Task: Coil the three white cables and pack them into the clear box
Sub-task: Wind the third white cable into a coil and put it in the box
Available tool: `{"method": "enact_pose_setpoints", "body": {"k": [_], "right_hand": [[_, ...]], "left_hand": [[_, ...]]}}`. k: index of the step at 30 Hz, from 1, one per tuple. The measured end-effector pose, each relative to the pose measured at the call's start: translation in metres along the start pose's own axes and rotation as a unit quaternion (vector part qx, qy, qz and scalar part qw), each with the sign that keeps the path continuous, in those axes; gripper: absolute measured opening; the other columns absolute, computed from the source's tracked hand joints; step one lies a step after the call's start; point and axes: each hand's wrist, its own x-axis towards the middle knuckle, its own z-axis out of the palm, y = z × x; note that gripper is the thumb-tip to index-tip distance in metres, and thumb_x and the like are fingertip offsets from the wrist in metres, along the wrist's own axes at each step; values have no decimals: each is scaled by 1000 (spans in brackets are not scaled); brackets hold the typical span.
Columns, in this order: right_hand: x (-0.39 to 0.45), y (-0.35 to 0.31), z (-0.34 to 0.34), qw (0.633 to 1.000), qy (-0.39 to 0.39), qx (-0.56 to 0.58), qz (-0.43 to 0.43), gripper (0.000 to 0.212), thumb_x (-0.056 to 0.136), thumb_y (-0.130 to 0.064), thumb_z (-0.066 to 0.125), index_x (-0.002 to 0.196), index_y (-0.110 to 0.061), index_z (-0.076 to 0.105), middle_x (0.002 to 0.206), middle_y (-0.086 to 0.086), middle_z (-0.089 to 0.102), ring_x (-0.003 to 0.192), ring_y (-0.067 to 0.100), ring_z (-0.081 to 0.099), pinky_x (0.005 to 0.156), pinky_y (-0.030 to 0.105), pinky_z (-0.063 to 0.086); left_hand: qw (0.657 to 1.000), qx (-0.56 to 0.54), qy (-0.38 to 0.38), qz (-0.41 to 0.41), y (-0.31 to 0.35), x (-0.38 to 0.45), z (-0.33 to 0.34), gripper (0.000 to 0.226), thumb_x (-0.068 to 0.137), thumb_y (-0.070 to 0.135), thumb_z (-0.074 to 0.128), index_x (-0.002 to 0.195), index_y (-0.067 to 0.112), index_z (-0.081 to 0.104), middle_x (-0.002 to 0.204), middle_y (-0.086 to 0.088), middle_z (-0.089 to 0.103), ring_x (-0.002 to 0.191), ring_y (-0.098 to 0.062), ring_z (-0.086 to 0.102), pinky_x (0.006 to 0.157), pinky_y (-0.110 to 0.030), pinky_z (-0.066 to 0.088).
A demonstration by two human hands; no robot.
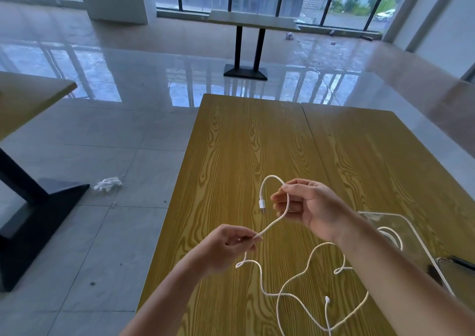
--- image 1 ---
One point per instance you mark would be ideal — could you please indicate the person's left forearm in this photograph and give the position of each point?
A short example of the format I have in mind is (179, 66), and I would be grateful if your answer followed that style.
(170, 298)

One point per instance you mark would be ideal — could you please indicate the person's right forearm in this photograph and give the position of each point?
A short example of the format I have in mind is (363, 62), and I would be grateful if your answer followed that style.
(393, 284)

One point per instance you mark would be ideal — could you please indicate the wooden table with black legs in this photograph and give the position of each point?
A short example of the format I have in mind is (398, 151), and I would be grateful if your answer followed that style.
(252, 20)

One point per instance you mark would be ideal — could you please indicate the clear acrylic tray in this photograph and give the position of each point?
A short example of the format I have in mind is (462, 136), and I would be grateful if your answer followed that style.
(406, 223)

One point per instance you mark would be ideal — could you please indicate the wooden table with black base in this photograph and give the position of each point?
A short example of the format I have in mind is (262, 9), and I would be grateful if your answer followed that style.
(26, 102)

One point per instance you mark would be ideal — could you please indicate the person's left hand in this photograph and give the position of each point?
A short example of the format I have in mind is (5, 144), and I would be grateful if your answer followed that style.
(219, 250)

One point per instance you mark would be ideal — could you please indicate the person's left thumb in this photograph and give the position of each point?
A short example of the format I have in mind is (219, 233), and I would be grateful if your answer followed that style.
(243, 230)

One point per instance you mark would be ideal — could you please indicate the person's right hand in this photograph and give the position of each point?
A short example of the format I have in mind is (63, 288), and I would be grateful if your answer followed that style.
(319, 208)

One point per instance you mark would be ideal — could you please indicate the white glove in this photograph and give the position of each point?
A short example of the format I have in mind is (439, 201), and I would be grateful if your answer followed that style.
(108, 184)

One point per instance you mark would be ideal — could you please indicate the white car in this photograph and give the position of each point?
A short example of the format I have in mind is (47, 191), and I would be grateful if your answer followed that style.
(385, 14)

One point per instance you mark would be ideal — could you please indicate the clear plastic container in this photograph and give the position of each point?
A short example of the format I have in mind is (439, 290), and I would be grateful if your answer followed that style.
(462, 287)

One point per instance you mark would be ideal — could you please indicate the small crumpled litter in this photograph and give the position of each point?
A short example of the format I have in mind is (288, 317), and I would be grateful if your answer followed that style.
(288, 35)

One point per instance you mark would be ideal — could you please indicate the person's right thumb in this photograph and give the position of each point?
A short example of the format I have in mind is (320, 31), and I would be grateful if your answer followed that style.
(282, 199)

